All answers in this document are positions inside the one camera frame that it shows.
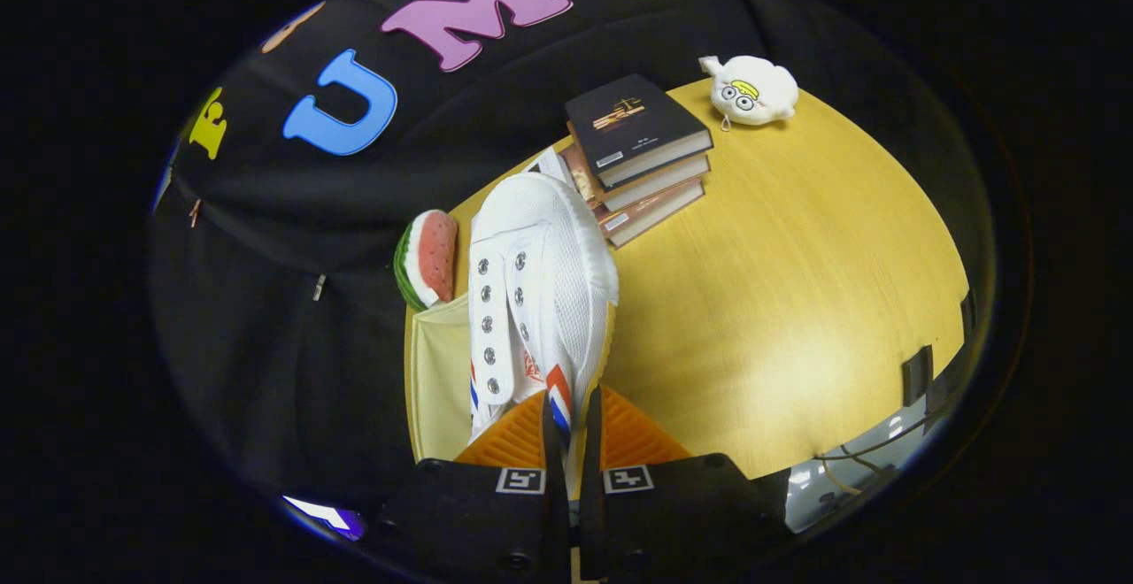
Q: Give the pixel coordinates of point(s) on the white portrait cover book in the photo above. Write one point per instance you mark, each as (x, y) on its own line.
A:
(551, 166)

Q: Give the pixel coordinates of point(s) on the black backdrop cloth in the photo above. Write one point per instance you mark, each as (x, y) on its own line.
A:
(292, 345)

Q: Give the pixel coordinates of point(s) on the black table edge bracket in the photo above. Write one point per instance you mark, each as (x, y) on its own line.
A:
(918, 374)

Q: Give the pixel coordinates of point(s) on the white plush toy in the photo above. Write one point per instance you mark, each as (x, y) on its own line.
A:
(761, 93)

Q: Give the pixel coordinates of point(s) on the computer monitor screen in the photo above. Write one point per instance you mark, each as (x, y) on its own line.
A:
(332, 518)

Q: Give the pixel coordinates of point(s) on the silver cloth clip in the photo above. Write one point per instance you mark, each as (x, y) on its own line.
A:
(319, 287)

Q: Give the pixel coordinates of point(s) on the beige fabric storage box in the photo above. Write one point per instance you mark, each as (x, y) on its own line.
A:
(438, 372)

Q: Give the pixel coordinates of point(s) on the red cloth clip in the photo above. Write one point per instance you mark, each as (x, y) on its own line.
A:
(194, 212)

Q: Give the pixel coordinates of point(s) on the black hardcover book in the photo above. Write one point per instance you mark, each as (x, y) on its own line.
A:
(628, 124)

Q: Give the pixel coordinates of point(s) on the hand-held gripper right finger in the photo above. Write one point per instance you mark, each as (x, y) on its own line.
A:
(591, 513)

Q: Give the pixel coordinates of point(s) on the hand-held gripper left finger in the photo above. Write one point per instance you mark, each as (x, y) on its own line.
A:
(554, 513)

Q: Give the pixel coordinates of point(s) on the watermelon slice toy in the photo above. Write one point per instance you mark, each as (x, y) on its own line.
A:
(434, 252)

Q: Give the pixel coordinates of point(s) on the brown book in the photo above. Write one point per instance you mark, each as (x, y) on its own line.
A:
(659, 186)
(655, 212)

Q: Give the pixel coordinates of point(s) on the white striped canvas shoe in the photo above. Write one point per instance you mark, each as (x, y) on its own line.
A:
(558, 257)

